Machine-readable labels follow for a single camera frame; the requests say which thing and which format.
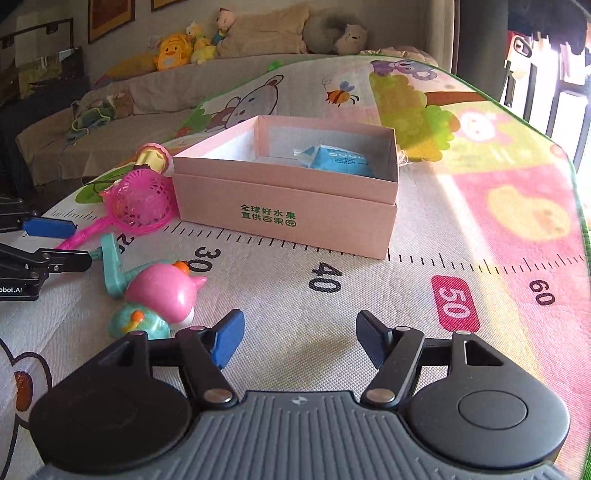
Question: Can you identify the pink toy net scoop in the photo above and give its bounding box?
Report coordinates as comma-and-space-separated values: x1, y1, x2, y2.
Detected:
57, 168, 178, 250

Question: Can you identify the teal toy with handle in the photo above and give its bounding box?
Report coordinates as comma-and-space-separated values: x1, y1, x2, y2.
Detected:
90, 233, 171, 340

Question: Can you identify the pink yellow cupcake toy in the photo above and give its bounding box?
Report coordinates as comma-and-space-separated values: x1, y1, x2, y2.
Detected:
133, 143, 172, 174

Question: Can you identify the beige covered sofa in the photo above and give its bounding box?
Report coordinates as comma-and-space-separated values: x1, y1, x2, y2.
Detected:
16, 54, 307, 186

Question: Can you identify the green cloth on sofa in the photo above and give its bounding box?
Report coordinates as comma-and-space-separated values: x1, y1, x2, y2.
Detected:
65, 102, 116, 144

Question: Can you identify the pink cardboard box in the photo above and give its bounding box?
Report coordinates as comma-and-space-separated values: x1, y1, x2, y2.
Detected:
172, 116, 399, 260

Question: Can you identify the blue white tissue pack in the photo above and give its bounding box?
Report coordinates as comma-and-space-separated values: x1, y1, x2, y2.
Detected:
294, 145, 375, 178

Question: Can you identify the yellow duck plush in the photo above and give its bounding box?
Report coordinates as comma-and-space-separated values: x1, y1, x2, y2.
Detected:
154, 33, 192, 71

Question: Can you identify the framed red picture middle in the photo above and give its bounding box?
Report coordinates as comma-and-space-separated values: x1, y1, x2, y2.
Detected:
87, 0, 135, 43

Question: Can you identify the framed red picture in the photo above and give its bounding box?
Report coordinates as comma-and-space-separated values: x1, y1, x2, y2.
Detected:
87, 0, 135, 43
150, 0, 183, 12

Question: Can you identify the small yellow chick plush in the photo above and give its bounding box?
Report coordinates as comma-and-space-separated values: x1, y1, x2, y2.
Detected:
185, 21, 217, 65

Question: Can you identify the framed red picture right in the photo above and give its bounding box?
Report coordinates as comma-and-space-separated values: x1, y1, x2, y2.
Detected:
150, 0, 183, 12

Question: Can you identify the doll plush with red hat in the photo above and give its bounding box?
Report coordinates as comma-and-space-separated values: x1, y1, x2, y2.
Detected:
211, 7, 236, 45

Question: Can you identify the folded beige blanket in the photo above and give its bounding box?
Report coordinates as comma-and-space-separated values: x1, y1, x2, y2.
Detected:
361, 46, 439, 67

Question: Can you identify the beige pillow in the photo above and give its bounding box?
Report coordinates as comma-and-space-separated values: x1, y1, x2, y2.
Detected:
217, 3, 310, 58

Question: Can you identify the grey bear plush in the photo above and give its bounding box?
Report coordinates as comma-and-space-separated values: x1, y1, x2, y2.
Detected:
335, 24, 368, 55

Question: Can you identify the grey neck pillow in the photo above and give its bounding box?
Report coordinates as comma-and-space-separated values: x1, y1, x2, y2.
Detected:
303, 8, 360, 54

